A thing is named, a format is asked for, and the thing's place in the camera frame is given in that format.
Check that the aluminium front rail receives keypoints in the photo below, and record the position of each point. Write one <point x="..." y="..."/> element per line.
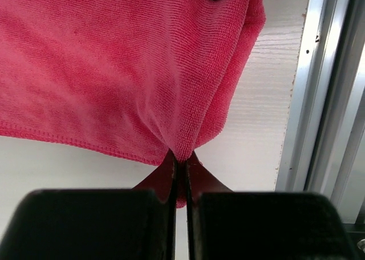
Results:
<point x="323" y="150"/>

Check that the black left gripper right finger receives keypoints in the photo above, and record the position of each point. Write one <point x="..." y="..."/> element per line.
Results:
<point x="223" y="224"/>

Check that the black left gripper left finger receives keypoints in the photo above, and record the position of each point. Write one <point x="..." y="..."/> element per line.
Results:
<point x="136" y="223"/>

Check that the red towel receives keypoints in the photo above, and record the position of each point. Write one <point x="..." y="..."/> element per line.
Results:
<point x="128" y="78"/>

